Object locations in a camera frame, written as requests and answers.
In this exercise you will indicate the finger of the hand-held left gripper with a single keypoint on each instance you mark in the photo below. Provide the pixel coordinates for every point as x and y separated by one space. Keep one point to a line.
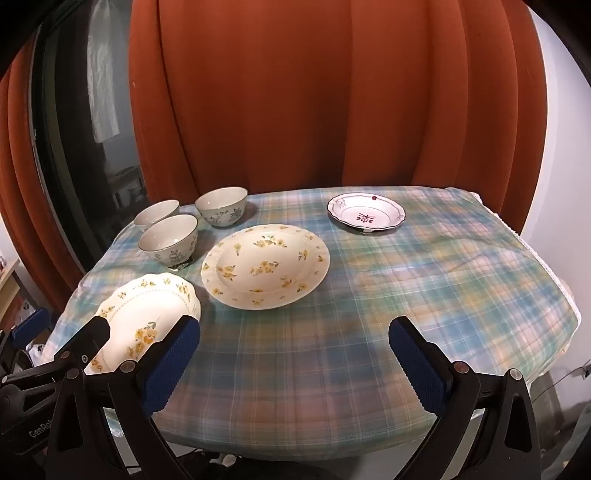
90 338
30 328

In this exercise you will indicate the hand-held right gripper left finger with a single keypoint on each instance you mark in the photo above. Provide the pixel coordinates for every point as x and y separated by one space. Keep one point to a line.
173 364

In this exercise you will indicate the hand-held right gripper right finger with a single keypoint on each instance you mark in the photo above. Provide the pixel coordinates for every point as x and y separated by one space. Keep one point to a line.
418 364

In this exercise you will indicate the scalloped yellow floral plate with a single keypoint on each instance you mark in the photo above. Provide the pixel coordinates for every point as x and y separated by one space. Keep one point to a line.
152 300

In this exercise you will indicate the large grey bowl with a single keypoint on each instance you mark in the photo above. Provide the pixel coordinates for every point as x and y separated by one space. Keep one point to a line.
168 237

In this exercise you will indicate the round yellow floral plate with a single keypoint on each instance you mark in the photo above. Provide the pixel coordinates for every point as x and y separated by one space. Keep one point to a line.
265 267

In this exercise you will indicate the white plate red flower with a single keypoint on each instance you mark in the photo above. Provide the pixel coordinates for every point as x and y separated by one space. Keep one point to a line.
364 212

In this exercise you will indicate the wooden shelf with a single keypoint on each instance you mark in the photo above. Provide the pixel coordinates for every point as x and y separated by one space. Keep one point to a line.
8 286

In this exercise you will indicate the plaid tablecloth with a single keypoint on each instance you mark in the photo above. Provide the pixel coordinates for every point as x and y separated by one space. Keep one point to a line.
369 286

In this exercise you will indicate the white bowl blue floral print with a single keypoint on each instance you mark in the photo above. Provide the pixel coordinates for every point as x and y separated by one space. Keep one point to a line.
221 205
154 213

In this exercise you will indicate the orange curtain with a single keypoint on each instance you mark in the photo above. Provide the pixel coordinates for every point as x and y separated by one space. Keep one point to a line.
27 184
323 92

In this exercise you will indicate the dark glass window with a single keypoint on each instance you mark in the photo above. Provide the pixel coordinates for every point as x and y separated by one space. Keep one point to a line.
92 115

